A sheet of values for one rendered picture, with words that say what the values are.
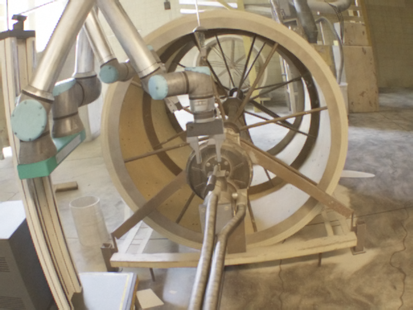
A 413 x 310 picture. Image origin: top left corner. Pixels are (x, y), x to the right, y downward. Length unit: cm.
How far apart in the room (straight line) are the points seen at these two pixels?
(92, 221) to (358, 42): 662
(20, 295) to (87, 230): 173
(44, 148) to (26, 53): 61
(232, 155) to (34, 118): 94
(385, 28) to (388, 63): 127
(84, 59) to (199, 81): 81
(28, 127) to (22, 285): 88
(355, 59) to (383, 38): 555
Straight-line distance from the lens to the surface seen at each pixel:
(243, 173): 192
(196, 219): 334
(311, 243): 280
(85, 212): 354
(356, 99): 849
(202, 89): 154
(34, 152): 159
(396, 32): 1410
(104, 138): 290
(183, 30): 270
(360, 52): 848
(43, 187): 209
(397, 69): 1405
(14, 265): 193
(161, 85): 149
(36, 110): 139
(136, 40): 161
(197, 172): 193
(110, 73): 187
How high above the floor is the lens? 149
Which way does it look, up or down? 15 degrees down
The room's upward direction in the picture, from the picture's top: 7 degrees counter-clockwise
